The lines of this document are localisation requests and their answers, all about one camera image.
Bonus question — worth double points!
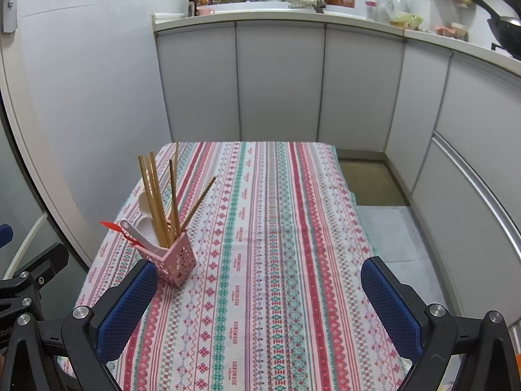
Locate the pink perforated utensil holder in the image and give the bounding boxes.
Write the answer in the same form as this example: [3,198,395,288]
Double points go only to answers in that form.
[135,232,196,289]

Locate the grey kitchen cabinets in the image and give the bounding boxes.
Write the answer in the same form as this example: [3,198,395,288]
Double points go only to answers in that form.
[154,11,520,322]

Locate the patterned red green tablecloth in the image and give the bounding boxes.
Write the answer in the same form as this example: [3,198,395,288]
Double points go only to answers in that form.
[58,141,413,391]

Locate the black wok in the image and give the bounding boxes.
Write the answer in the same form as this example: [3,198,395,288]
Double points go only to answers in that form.
[471,0,521,60]

